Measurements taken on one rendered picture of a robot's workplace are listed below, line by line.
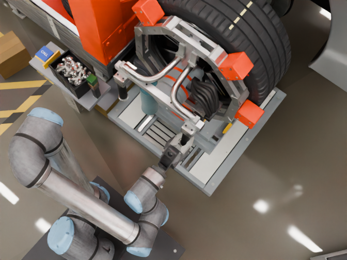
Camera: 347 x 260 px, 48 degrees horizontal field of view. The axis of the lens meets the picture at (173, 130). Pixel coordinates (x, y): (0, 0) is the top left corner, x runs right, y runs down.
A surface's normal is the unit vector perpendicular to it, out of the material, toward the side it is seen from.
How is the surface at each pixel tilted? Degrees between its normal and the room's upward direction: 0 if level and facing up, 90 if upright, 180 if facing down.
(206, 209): 0
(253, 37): 31
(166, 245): 0
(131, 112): 0
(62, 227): 45
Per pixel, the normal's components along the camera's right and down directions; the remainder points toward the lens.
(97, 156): 0.05, -0.33
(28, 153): 0.47, -0.21
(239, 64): 0.49, 0.07
